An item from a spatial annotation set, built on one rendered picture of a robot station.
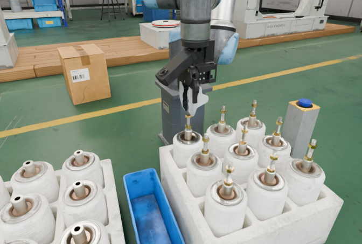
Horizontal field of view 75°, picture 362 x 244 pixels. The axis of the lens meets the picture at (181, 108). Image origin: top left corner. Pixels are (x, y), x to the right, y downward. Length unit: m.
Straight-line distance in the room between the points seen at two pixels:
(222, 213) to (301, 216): 0.21
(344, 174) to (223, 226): 0.70
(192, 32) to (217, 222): 0.44
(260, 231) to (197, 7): 0.53
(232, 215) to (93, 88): 1.25
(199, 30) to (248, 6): 2.52
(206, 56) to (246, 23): 2.43
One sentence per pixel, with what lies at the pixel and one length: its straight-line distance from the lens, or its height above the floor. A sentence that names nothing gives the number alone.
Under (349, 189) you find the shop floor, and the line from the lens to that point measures 1.12.
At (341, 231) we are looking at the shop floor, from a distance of 0.96.
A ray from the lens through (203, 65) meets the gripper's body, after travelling 0.63.
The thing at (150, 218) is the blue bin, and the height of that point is 0.00.
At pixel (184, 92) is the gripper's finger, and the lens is 0.68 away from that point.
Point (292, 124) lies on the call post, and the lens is 0.91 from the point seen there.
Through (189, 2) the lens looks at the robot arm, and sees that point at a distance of 0.59.
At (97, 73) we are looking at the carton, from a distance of 1.59.
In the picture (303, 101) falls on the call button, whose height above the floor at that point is 0.33.
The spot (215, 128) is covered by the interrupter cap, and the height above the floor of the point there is 0.25.
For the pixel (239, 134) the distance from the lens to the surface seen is 0.84.
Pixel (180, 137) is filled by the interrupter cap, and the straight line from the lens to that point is 0.74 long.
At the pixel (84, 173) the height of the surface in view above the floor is 0.24.
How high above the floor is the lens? 0.68
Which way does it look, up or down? 28 degrees down
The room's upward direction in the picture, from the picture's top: straight up
